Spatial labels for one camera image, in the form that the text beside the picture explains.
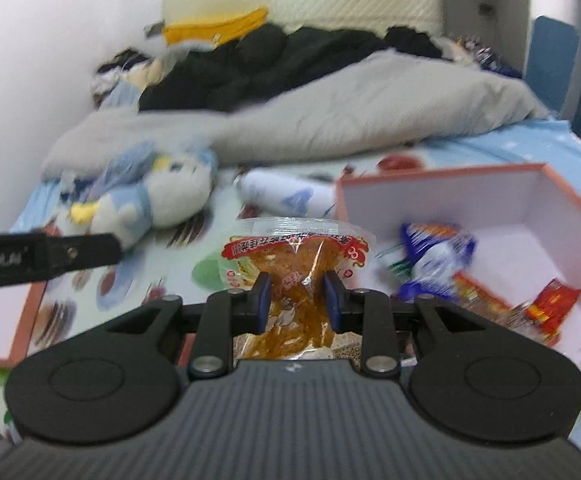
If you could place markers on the pink cardboard box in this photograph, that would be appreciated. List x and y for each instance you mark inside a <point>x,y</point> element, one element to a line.
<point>526,218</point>

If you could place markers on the blue chair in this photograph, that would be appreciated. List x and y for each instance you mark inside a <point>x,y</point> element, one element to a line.
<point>550,61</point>

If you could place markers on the orange dried fruit packet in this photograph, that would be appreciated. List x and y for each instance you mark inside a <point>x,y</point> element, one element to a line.
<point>295,253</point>

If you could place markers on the grey blanket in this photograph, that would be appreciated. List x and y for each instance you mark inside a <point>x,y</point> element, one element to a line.
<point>385,100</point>

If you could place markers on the white spray bottle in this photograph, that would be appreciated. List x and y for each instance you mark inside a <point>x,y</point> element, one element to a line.
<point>285,195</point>

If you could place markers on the black clothes pile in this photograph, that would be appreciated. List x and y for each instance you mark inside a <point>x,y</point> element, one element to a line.
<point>265,63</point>

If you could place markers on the yellow pouch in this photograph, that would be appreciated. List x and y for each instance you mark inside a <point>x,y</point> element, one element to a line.
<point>216,29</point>

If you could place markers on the white blue plush toy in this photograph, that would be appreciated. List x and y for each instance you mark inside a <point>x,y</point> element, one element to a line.
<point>144,189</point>

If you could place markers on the fruit print mat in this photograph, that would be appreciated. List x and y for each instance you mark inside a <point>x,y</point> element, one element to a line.
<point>181,260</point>

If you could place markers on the pink box lid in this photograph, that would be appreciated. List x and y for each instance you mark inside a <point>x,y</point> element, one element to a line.
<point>18,307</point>

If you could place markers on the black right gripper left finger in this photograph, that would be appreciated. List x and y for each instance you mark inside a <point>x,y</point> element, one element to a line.
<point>225,315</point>

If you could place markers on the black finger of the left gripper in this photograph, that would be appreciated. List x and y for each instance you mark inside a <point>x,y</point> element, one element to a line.
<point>92,251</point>

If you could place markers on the red foil snack packet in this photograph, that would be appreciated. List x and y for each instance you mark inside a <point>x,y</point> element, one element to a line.
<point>549,310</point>

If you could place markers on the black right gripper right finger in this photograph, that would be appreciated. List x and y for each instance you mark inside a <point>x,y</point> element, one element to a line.
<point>367,313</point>

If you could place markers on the brown wafer snack packet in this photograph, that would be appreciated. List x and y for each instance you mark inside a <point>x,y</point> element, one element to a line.
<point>480,300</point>

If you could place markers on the blue white snack bag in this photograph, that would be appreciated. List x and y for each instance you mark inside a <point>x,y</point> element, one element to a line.
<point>427,258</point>

